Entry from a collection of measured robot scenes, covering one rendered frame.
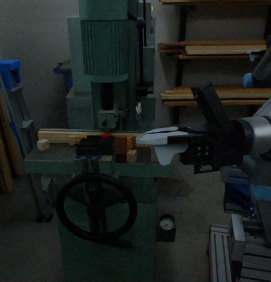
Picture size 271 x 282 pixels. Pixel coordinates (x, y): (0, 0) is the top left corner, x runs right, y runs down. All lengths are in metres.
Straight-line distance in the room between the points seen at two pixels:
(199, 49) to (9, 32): 2.10
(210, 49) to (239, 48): 0.31
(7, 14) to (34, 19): 0.29
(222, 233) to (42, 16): 2.87
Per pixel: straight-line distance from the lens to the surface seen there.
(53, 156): 1.23
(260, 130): 0.59
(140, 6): 1.43
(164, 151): 0.52
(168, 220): 1.20
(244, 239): 1.04
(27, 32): 3.67
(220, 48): 3.25
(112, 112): 1.18
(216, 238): 1.85
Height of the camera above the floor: 1.44
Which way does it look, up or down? 25 degrees down
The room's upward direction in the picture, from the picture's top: straight up
